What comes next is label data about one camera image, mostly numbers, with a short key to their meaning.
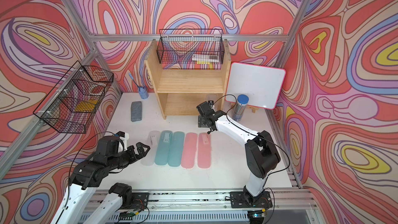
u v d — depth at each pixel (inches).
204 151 35.8
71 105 29.6
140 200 28.8
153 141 36.6
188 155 35.0
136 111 41.4
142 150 25.2
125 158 23.8
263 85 39.4
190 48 38.6
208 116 25.9
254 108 41.3
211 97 41.3
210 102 31.3
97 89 34.2
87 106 28.2
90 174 17.7
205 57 32.3
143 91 43.9
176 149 36.4
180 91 32.4
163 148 36.6
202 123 31.6
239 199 28.9
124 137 25.9
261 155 18.1
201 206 28.8
